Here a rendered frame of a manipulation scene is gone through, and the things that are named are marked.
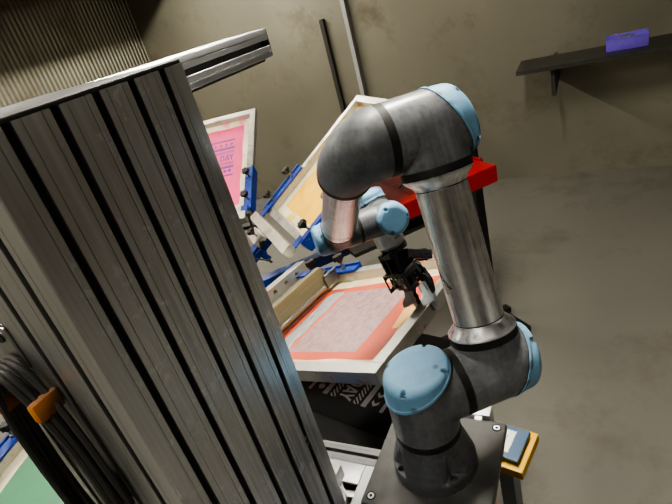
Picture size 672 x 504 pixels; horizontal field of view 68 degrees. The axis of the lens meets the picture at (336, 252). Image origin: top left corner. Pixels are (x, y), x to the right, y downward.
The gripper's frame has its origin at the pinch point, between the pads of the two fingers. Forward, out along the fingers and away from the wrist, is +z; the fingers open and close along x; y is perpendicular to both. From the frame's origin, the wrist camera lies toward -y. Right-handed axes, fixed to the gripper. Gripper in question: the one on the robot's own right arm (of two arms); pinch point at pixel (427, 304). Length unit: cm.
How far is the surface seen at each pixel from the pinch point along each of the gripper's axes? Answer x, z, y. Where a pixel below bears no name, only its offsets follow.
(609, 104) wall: -48, 53, -393
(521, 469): 18.7, 37.5, 17.4
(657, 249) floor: -11, 128, -254
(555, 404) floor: -33, 122, -93
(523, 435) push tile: 17.1, 35.3, 8.9
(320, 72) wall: -280, -91, -336
